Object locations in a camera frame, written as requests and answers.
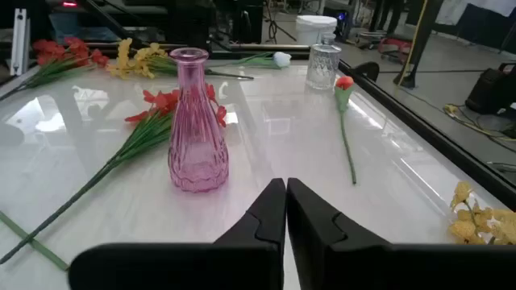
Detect red rose single stem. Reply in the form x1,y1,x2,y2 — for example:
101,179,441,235
334,75,358,185

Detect yellow flower bunch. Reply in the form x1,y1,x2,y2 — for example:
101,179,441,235
106,37,255,81
447,180,516,246

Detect black table frame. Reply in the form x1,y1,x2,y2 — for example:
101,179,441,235
0,42,516,211

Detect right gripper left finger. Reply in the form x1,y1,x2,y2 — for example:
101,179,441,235
67,177,287,290

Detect pink ribbed glass vase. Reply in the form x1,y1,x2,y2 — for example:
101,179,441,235
167,47,230,193

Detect white tulip green stem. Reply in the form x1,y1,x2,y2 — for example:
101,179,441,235
207,51,292,70

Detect yellow floor cable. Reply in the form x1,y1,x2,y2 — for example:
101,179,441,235
443,103,516,142

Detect silver aluminium extrusion bracket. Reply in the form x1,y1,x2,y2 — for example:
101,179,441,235
10,7,31,77

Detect black bag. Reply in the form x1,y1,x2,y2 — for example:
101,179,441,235
465,62,516,118

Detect clear patterned glass vase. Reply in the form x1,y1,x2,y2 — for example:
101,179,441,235
305,32,343,91

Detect thin green flower stem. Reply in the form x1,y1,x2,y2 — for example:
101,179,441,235
0,210,69,271

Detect red flower bunch long stem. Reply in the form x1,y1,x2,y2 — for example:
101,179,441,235
0,83,228,266

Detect red low cart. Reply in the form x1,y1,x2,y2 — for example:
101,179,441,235
377,36,412,64

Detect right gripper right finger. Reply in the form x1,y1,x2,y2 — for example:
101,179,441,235
285,177,516,290

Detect white plastic bucket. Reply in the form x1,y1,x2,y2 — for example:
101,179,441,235
295,14,338,46

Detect black rounded chair back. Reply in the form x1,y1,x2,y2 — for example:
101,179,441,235
354,61,381,83

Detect black stand post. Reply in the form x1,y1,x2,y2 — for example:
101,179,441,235
394,0,435,89

